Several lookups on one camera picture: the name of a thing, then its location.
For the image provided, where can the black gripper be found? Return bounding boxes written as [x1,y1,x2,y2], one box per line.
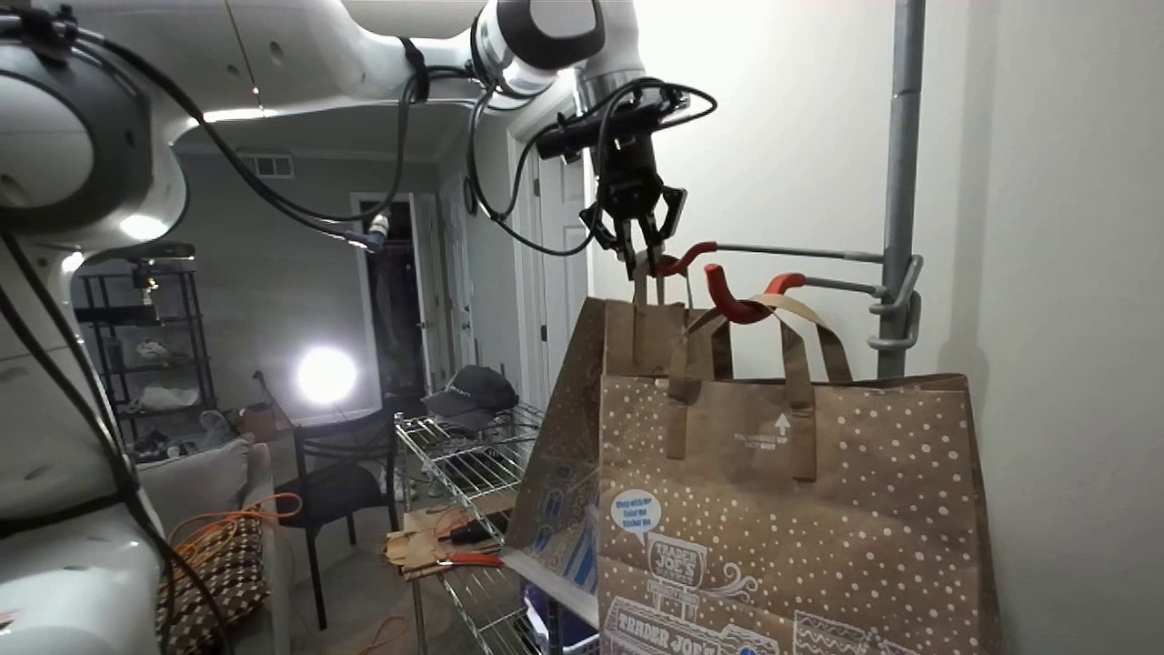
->
[575,114,689,283]

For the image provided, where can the brown paper gift bag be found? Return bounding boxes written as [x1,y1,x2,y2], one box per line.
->
[499,264,732,638]
[594,286,993,655]

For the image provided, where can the grey metal stand pole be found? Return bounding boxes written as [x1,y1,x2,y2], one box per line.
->
[853,0,934,386]

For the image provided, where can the red-tipped metal hook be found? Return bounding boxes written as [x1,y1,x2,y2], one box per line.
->
[698,262,928,326]
[649,235,892,279]

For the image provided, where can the black cap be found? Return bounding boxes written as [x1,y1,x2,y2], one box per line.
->
[426,360,527,428]

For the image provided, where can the bright round lamp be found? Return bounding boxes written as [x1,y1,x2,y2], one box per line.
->
[289,341,362,410]

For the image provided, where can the tan work gloves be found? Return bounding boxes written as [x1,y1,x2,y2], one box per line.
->
[380,507,487,581]

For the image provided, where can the black chair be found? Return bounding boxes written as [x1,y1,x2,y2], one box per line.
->
[249,366,407,633]

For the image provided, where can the black shelf unit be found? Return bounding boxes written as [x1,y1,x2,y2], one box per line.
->
[69,247,226,467]

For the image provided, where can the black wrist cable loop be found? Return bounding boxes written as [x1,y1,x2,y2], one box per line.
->
[460,72,719,262]

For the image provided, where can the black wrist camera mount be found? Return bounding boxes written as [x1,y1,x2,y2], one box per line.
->
[527,109,609,164]

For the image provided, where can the chrome wire shelf rack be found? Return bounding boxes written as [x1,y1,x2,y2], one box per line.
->
[387,403,552,655]

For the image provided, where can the red-handled pliers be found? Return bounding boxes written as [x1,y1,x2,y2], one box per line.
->
[432,545,509,575]

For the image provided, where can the white wall vent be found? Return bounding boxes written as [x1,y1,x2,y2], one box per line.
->
[236,149,297,187]

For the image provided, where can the orange extension cord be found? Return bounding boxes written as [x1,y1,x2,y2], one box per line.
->
[329,610,413,655]

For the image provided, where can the woven basket orange handle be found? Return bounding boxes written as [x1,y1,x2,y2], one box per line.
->
[153,488,309,655]

